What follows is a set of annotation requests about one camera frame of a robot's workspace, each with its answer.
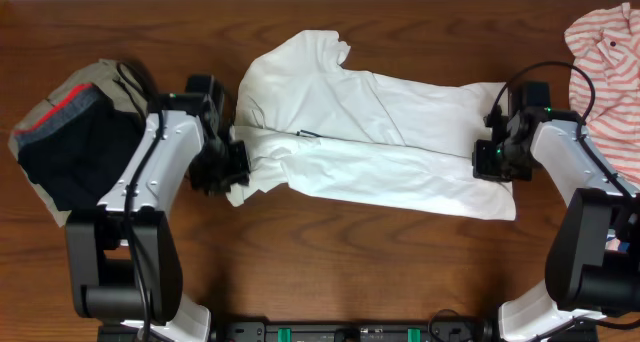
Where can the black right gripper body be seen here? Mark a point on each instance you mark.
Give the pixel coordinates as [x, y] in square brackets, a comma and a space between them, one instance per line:
[501, 162]

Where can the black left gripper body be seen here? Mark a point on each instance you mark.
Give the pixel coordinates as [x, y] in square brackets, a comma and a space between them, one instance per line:
[219, 166]

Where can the white t-shirt green logo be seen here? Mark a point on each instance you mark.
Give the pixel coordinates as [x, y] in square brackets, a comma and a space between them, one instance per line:
[357, 136]

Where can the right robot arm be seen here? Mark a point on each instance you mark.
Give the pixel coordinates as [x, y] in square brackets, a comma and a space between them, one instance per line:
[592, 269]

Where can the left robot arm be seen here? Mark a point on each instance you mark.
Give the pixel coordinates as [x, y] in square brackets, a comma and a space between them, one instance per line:
[124, 266]

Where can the dark blue garment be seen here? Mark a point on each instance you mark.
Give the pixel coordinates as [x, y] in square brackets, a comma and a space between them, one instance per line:
[614, 244]

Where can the folded black garment red waistband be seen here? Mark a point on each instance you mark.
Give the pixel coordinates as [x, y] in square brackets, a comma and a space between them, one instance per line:
[77, 151]

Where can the folded khaki garment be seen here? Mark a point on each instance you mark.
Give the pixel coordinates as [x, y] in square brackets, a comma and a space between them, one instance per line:
[113, 78]

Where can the pink white striped shirt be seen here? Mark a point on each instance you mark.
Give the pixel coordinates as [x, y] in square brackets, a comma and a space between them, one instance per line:
[605, 44]

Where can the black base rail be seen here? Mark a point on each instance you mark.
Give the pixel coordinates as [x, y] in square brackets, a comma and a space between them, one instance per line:
[442, 330]

